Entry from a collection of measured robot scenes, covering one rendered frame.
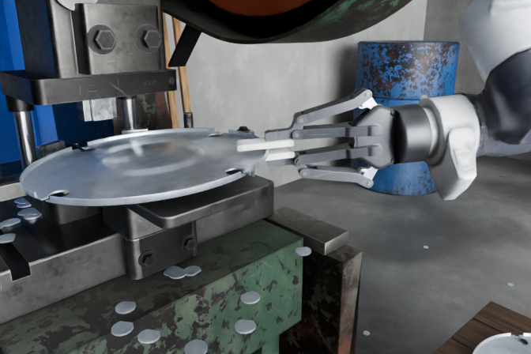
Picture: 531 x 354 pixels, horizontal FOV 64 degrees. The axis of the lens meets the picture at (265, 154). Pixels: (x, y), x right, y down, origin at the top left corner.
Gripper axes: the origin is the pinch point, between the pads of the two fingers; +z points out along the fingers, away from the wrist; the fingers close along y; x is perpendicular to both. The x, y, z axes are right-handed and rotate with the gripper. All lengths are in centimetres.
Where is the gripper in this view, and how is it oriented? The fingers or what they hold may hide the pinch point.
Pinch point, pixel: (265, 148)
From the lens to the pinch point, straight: 53.9
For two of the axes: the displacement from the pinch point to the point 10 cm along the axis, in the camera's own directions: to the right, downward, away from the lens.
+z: -9.9, 1.1, -0.7
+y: -0.8, -9.6, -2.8
